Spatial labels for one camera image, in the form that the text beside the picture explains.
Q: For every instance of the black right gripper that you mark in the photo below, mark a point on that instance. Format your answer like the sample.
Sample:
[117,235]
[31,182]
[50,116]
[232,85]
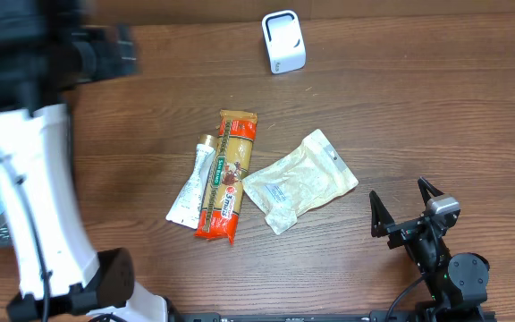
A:
[382,220]

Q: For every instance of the beige resealable pouch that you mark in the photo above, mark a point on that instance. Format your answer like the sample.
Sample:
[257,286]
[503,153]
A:
[312,175]

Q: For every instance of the orange spaghetti package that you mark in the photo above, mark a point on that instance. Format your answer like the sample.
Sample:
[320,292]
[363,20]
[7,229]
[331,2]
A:
[221,207]

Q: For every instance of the white tube with gold cap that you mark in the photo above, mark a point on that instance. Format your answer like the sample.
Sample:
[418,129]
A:
[186,208]

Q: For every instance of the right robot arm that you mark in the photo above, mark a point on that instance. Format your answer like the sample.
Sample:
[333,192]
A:
[457,284]

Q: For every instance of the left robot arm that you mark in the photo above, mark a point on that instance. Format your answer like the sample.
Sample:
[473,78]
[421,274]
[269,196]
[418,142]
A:
[45,49]

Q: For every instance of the white barcode scanner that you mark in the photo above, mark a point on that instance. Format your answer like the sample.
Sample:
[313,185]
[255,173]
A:
[284,41]

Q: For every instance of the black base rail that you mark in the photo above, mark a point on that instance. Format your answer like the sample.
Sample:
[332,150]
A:
[329,318]

